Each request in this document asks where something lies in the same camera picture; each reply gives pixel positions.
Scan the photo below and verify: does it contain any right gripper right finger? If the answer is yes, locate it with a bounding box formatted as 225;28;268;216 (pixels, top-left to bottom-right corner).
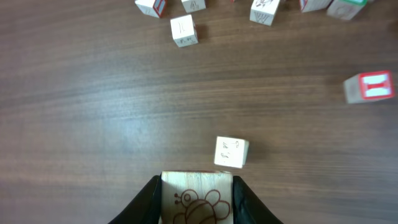
233;175;283;224

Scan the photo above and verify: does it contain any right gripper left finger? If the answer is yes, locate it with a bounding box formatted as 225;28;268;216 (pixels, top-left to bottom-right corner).
109;175;162;224

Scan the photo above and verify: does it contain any wooden block red letter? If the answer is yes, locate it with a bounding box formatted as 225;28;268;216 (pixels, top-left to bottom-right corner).
160;170;234;224

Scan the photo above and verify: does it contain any wooden block green side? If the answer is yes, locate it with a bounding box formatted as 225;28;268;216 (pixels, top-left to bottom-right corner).
214;136;249;169

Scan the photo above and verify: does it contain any wooden block red I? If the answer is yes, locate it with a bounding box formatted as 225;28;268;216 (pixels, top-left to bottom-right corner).
343;70;395;104

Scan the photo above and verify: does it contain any plain wooden block centre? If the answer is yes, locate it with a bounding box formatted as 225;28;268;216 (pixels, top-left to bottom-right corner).
170;14;198;47

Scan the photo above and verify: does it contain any plain wooden block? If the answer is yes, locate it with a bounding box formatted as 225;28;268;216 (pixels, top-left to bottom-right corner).
134;0;167;18
170;14;198;47

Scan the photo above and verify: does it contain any wooden block letter W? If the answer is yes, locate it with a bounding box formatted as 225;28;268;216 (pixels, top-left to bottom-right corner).
249;0;280;26

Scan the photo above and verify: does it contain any plain wooden block far left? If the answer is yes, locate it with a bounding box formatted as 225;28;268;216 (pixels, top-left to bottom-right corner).
134;0;167;18

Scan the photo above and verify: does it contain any wooden block with face drawing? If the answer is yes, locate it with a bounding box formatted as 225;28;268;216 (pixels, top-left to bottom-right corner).
182;0;206;13

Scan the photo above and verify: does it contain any wooden block blue side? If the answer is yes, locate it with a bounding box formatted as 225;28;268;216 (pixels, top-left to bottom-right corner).
300;0;333;12

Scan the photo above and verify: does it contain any wooden block green Z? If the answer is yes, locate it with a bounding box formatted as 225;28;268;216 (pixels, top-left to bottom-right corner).
326;0;368;21

